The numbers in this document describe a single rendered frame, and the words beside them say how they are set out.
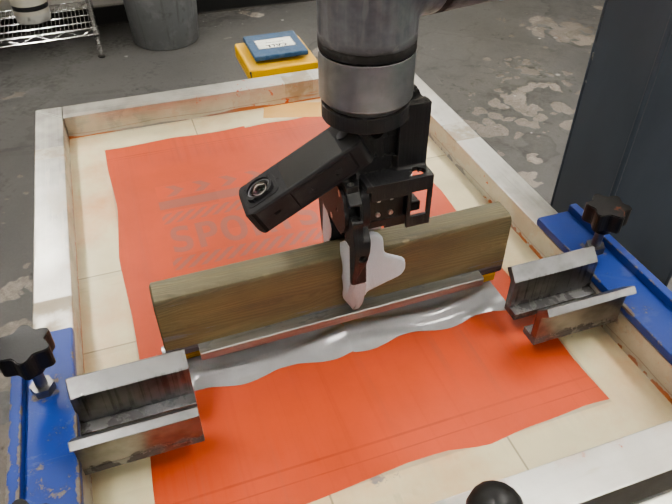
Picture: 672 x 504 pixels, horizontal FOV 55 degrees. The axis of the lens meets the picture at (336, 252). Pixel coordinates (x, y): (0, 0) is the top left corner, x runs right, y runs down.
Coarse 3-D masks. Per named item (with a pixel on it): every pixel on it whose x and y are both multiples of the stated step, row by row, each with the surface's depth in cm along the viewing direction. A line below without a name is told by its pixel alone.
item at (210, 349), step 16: (416, 288) 65; (432, 288) 65; (448, 288) 65; (464, 288) 66; (368, 304) 64; (384, 304) 64; (400, 304) 64; (288, 320) 62; (304, 320) 62; (320, 320) 62; (336, 320) 62; (240, 336) 60; (256, 336) 60; (272, 336) 61; (288, 336) 62; (208, 352) 59; (224, 352) 60
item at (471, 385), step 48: (288, 144) 94; (432, 192) 85; (432, 336) 65; (480, 336) 65; (384, 384) 61; (432, 384) 61; (480, 384) 61; (528, 384) 61; (576, 384) 61; (432, 432) 57; (480, 432) 57
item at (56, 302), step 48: (144, 96) 98; (192, 96) 98; (240, 96) 100; (288, 96) 103; (432, 96) 98; (48, 144) 87; (480, 144) 87; (48, 192) 79; (480, 192) 84; (528, 192) 79; (48, 240) 71; (528, 240) 76; (48, 288) 66; (624, 336) 63; (528, 480) 49; (576, 480) 49; (624, 480) 49
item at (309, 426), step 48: (144, 144) 94; (192, 144) 94; (240, 144) 94; (144, 192) 85; (144, 240) 77; (144, 288) 71; (144, 336) 65; (288, 384) 61; (336, 384) 61; (240, 432) 57; (288, 432) 57; (336, 432) 57; (384, 432) 57; (192, 480) 53; (240, 480) 53; (288, 480) 53; (336, 480) 53
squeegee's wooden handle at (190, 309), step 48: (336, 240) 61; (384, 240) 61; (432, 240) 62; (480, 240) 64; (192, 288) 56; (240, 288) 57; (288, 288) 59; (336, 288) 62; (384, 288) 64; (192, 336) 59
